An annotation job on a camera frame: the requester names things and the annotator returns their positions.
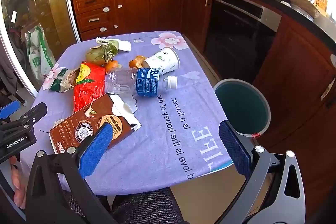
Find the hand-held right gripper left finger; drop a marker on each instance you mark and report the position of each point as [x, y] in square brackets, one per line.
[97, 150]

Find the grey green trash bin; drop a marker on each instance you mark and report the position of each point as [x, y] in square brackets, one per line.
[241, 106]

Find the green white plastic bag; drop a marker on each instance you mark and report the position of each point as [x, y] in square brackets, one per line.
[36, 53]

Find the clear plastic water bottle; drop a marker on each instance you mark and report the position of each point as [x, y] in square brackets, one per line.
[120, 81]

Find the wicker basket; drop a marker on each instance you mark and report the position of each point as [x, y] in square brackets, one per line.
[304, 3]

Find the grey fabric chair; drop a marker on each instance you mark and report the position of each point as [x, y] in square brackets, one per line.
[147, 208]

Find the white tissue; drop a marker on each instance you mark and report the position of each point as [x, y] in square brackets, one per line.
[123, 45]

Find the purple floral blanket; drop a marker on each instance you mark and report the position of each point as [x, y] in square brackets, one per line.
[162, 140]

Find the red plastic snack bag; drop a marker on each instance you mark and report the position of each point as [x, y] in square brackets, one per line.
[86, 92]

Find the white leaf print paper cup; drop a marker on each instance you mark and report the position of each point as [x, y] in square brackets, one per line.
[162, 61]

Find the wooden cabinet with drawers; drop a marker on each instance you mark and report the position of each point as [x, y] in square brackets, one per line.
[131, 8]

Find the brown paper carton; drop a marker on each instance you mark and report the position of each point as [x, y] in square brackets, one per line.
[86, 121]

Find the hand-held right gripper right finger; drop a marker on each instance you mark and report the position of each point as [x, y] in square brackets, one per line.
[233, 148]

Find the wooden cabinet beside oven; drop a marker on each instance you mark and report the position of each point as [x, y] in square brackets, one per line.
[296, 77]

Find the orange pepper with stem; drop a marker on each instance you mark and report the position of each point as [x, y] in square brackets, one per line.
[113, 65]

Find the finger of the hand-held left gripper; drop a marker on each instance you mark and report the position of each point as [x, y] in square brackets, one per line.
[8, 109]
[34, 112]

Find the brown orange peel piece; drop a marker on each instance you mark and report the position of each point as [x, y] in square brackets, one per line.
[136, 61]

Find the person's left hand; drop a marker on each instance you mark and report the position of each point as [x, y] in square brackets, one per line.
[18, 182]

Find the black built-in oven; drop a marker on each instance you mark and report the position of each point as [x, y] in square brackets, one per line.
[236, 37]

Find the green leafy husk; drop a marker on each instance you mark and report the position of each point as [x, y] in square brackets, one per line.
[101, 53]

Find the green white packet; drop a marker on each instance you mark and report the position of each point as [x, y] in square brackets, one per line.
[59, 79]

